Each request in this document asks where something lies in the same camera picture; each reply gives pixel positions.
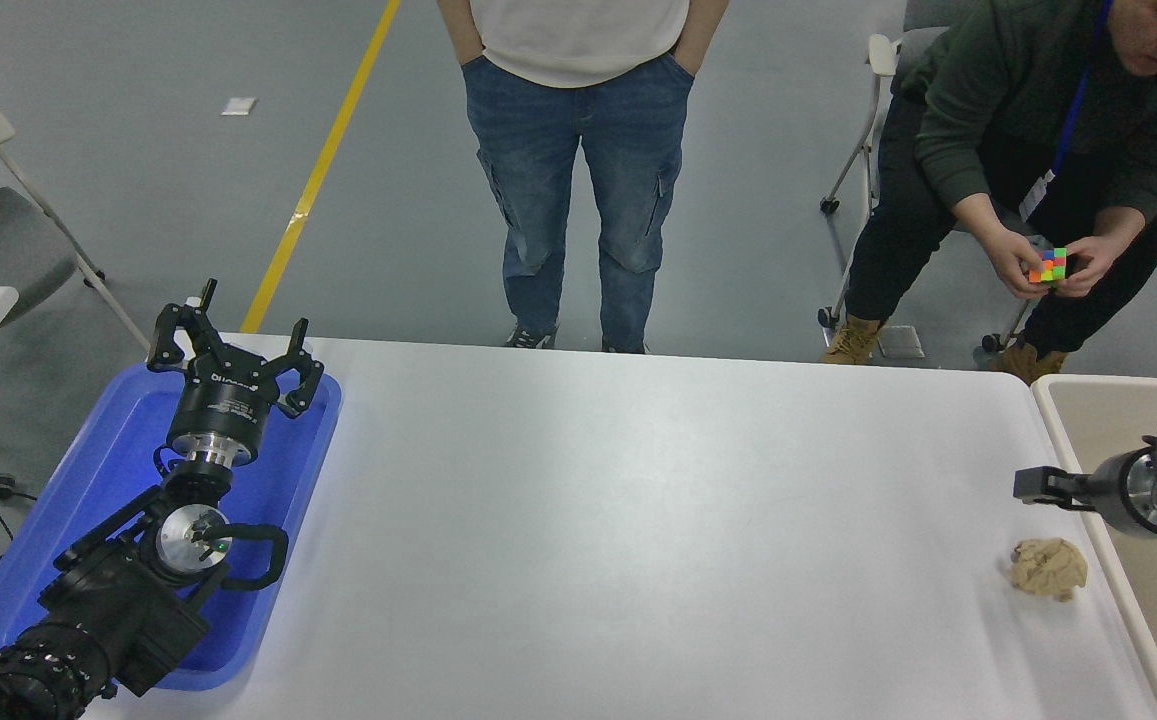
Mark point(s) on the colourful puzzle cube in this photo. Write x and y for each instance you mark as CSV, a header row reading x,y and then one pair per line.
x,y
1048,266

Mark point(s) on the blue plastic tray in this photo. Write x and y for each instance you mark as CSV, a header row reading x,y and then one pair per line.
x,y
98,470

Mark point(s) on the person in jeans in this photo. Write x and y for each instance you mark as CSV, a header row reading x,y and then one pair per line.
x,y
578,150

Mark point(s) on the person's left forearm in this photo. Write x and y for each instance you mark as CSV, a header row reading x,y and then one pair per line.
x,y
703,35

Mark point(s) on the person's left hand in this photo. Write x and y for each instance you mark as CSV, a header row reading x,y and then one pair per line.
x,y
1088,265

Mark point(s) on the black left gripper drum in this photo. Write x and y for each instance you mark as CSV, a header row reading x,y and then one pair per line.
x,y
223,415

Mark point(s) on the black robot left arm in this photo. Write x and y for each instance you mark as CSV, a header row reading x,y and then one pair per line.
x,y
118,600

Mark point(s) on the person's right hand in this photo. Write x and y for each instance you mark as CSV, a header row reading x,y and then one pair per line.
x,y
1010,255

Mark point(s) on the grey chair with castors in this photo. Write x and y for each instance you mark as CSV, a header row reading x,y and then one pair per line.
x,y
873,120

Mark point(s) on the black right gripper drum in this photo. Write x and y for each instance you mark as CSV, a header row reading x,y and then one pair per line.
x,y
1110,490

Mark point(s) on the tan paper ball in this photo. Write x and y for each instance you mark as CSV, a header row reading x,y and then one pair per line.
x,y
1048,570

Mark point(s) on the person's right forearm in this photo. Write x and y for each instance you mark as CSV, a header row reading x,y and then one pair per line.
x,y
460,30

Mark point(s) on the person in dark trousers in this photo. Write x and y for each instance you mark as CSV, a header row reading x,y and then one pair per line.
x,y
988,100

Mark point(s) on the grey folding chair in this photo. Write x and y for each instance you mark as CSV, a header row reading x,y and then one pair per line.
x,y
8,230

